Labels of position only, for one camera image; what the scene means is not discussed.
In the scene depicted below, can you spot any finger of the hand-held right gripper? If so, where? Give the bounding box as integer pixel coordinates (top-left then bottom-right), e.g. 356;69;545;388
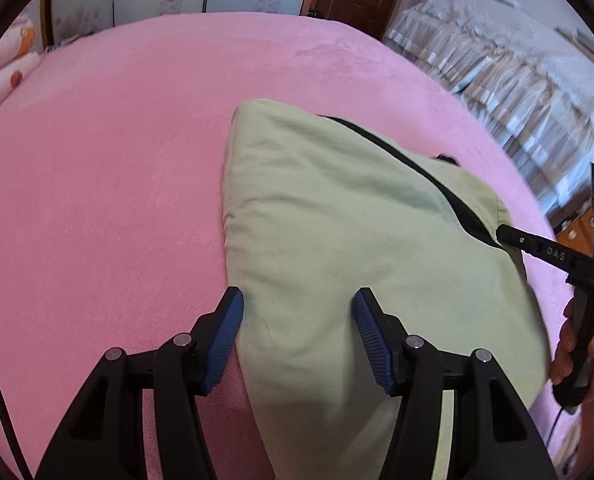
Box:
497;224;594;291

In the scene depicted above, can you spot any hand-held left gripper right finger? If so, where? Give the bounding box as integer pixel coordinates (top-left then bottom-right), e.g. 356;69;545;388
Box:
352;287;552;480

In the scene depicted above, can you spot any person's right hand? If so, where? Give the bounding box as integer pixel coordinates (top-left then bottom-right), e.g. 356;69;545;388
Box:
549;300;594;411

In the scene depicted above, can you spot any wooden drawer cabinet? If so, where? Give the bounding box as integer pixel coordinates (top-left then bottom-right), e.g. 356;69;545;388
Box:
552;200;594;261

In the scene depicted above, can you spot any white lace furniture cover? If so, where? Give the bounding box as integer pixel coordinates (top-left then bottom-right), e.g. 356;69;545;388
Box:
382;0;594;221

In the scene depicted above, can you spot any pink plush bed blanket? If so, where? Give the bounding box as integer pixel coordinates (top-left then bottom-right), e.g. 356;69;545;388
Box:
0;12;578;480

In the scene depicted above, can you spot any green and black hooded jacket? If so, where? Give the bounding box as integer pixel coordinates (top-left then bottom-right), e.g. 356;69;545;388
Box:
222;99;552;480

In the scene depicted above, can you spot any pink bear-print folded quilt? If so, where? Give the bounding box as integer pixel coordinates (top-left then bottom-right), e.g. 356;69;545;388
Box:
0;15;42;126

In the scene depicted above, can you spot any black cable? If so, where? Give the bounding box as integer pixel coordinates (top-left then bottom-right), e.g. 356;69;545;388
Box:
546;405;570;448
0;335;32;480

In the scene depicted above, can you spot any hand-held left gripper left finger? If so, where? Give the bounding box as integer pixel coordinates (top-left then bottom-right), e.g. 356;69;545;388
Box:
34;286;245;480

